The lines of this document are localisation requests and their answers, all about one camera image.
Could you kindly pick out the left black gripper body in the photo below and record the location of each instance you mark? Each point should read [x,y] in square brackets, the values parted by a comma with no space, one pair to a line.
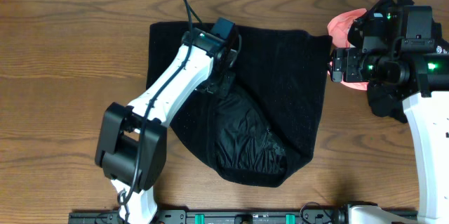
[220,83]

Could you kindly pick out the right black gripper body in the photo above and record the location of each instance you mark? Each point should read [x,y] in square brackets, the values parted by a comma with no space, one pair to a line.
[358,67]

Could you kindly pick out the black velvet skirt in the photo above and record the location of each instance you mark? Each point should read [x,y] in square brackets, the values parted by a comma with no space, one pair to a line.
[265,129]

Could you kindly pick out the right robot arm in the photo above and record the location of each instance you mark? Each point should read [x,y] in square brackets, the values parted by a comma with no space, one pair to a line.
[428,122]

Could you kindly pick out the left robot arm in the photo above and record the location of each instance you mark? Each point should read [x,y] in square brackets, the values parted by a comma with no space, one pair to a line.
[132,143]

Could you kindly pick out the pink garment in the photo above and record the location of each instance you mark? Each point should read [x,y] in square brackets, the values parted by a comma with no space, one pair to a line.
[338,27]

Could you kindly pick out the black t-shirt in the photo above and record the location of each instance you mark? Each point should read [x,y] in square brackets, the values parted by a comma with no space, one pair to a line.
[389,101]

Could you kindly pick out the black mounting rail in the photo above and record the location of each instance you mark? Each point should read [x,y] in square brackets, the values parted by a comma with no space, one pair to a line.
[310,213]

